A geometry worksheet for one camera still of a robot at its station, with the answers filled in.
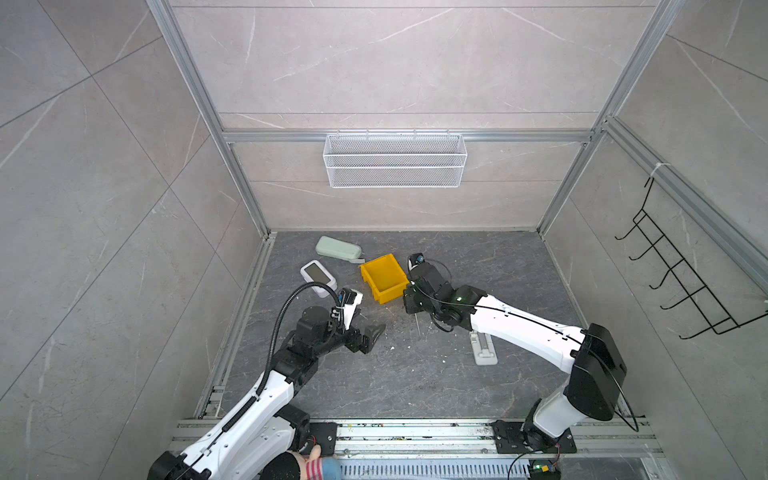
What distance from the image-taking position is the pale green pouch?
1117 mm

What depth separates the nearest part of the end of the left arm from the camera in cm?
66

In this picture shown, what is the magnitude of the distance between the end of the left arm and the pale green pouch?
16.4 inches
